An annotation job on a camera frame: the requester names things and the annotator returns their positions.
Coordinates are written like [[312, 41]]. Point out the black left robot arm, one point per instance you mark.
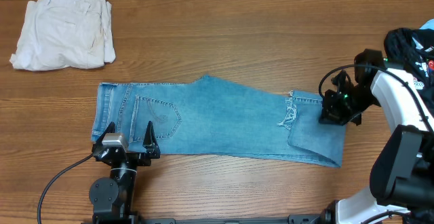
[[112, 196]]

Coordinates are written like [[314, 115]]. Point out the black printed garment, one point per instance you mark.
[[414, 47]]

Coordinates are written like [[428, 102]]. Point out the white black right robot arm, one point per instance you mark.
[[401, 179]]

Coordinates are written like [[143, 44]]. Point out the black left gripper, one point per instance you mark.
[[150, 146]]

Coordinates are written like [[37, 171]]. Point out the blue denim jeans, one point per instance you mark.
[[216, 116]]

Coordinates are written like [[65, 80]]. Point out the light blue garment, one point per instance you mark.
[[428, 25]]

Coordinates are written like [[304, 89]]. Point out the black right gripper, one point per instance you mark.
[[331, 115]]

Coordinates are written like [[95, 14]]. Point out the folded white trousers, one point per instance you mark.
[[57, 34]]

